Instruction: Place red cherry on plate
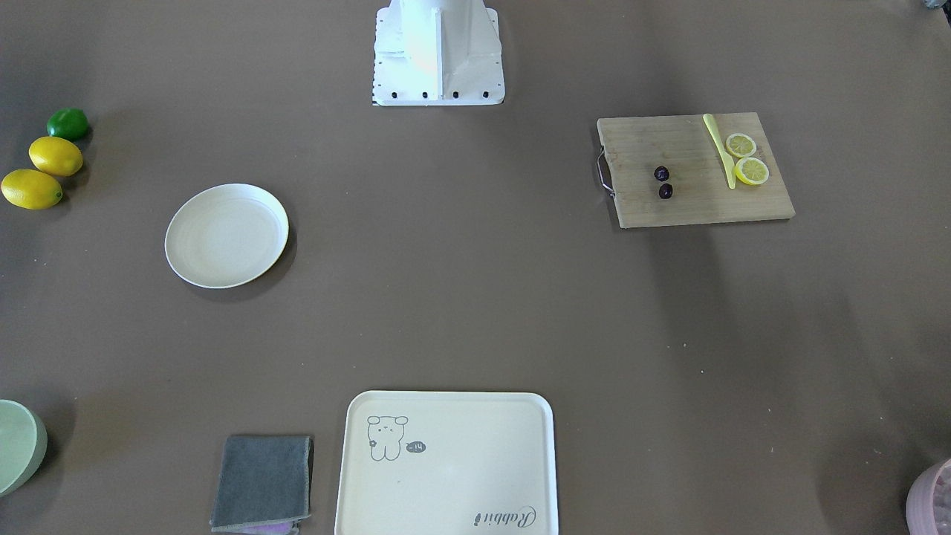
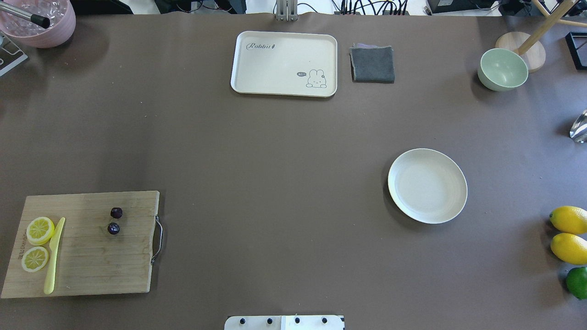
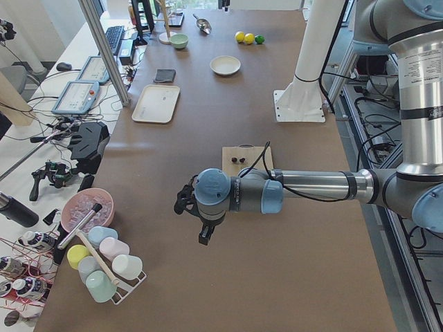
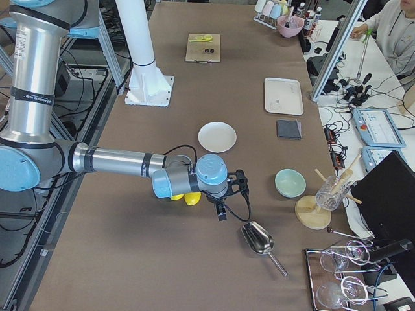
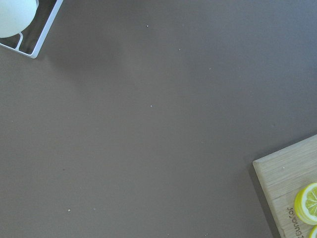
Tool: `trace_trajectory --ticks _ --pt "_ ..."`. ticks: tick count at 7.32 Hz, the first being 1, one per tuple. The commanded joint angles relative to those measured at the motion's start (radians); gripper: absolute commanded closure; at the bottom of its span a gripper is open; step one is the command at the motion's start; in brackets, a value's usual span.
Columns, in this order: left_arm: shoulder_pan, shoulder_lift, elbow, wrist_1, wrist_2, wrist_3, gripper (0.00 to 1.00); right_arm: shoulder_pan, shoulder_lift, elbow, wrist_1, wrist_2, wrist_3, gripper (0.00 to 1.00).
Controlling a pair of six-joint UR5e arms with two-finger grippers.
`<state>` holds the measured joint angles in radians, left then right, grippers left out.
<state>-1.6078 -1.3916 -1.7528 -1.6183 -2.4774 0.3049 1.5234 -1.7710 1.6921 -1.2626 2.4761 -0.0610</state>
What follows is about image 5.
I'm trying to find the wooden cutting board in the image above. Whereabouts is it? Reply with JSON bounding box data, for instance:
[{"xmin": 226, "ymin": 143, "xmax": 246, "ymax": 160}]
[{"xmin": 253, "ymin": 136, "xmax": 317, "ymax": 238}]

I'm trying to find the lemon slice near board edge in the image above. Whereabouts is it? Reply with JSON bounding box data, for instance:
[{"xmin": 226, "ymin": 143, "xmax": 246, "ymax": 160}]
[{"xmin": 294, "ymin": 183, "xmax": 317, "ymax": 226}]

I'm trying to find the pale green cup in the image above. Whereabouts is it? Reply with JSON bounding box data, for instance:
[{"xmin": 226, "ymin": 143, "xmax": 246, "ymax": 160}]
[{"xmin": 0, "ymin": 0, "xmax": 39, "ymax": 38}]

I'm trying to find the white wire cup rack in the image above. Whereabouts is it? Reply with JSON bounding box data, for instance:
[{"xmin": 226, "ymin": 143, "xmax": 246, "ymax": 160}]
[{"xmin": 0, "ymin": 0, "xmax": 63, "ymax": 59}]

